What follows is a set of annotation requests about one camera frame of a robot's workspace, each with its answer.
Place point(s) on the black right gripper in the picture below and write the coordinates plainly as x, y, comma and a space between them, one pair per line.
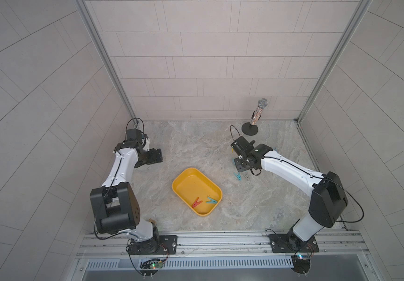
237, 166

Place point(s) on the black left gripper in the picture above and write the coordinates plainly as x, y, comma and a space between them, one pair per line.
152, 158

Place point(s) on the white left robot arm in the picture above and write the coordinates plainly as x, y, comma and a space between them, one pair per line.
115, 207

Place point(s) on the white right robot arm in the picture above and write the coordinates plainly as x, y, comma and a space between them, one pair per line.
327, 198

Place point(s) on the yellow plastic storage box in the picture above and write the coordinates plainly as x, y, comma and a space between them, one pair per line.
192, 183

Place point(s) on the glittery stand with black base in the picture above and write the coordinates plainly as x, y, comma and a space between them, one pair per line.
250, 128

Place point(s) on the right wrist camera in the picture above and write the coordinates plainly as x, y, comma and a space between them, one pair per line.
242, 147

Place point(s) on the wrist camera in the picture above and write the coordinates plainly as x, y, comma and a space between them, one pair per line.
134, 135
242, 147

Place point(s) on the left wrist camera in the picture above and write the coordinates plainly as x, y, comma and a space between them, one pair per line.
134, 135

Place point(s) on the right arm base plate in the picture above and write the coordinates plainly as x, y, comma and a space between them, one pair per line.
287, 244

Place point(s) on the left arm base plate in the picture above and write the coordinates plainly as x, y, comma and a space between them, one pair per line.
158, 244

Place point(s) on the aluminium front rail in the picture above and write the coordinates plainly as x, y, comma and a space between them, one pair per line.
187, 244

